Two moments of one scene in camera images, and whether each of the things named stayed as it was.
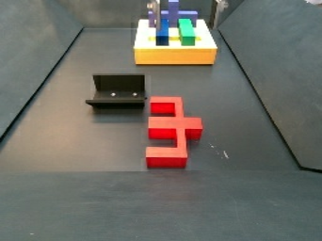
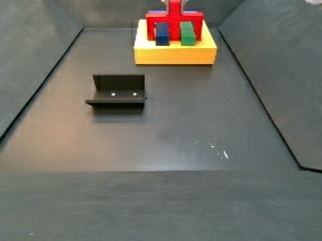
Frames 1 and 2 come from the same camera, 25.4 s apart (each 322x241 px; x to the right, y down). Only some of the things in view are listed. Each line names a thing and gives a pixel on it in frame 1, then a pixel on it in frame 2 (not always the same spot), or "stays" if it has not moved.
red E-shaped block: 179,127 -> 173,17
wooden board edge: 203,53 stays
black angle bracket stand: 117,90 stays
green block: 186,29 stays
